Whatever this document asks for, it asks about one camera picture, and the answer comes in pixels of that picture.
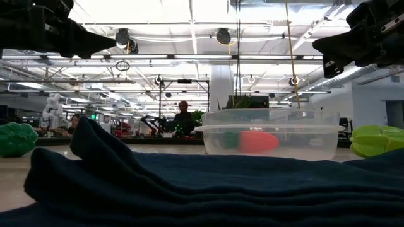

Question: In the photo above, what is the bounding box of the bushy green plant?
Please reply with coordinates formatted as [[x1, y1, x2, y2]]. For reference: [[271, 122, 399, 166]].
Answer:
[[191, 110, 206, 127]]

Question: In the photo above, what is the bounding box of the black metal frame rig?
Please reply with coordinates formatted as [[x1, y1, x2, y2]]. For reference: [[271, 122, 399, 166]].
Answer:
[[157, 78, 211, 136]]

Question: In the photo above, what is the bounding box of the clear plastic tupperware container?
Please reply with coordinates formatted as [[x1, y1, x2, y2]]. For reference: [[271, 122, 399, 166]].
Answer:
[[194, 108, 345, 161]]

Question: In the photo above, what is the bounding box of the lime green toy vegetable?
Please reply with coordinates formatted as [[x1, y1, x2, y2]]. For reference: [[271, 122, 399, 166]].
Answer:
[[349, 124, 404, 158]]

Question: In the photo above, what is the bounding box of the red background machine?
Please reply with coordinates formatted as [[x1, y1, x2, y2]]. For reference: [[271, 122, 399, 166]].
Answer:
[[112, 121, 133, 138]]

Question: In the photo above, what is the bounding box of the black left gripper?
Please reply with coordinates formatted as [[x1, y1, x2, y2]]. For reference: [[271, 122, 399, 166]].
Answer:
[[0, 0, 117, 60]]

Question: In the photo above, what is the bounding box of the long ceiling light bar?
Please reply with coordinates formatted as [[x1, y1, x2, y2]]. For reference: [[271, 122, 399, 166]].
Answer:
[[0, 54, 326, 61]]

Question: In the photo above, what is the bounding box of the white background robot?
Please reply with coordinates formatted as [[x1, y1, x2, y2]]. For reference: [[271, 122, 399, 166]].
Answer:
[[40, 93, 69, 130]]

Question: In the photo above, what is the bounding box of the dark blue cloth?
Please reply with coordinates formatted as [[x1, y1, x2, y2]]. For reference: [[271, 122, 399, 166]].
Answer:
[[0, 115, 404, 227]]

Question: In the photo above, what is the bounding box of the standing person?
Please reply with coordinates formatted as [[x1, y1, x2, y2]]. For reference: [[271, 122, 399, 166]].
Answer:
[[170, 100, 196, 138]]

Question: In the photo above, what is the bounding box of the seated person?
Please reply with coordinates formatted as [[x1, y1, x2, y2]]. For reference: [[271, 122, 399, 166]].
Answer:
[[64, 113, 81, 136]]

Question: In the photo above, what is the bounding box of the spiky green plant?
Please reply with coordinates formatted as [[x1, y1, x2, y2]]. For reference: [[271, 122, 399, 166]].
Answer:
[[217, 96, 252, 110]]

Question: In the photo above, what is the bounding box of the yellow hanging rope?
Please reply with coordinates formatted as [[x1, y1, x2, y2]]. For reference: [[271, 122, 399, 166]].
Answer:
[[285, 0, 301, 110]]

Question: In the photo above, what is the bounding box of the red toy strawberry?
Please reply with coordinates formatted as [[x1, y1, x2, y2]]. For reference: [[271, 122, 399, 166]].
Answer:
[[222, 131, 280, 154]]

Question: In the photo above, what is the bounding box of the black monitor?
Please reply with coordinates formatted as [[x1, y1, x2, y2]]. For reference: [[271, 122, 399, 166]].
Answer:
[[225, 95, 270, 110]]

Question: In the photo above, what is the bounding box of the dark green toy vegetable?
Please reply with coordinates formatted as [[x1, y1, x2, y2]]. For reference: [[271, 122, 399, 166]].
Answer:
[[0, 122, 39, 158]]

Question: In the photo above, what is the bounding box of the large black ceiling cable reel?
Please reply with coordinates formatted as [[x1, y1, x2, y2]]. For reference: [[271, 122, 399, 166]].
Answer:
[[114, 27, 140, 54], [215, 27, 232, 45]]

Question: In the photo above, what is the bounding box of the black office chair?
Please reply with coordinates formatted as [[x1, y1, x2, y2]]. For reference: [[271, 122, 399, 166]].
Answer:
[[336, 117, 354, 140]]

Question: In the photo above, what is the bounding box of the coiled black cable loop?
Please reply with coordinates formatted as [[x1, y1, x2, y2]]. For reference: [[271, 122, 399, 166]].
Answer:
[[115, 60, 131, 72]]

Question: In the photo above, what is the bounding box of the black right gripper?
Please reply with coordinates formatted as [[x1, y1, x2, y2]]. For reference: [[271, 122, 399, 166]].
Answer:
[[312, 0, 404, 79]]

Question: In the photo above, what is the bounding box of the black hanging cable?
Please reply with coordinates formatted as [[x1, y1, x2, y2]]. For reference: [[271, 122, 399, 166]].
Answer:
[[235, 0, 242, 97]]

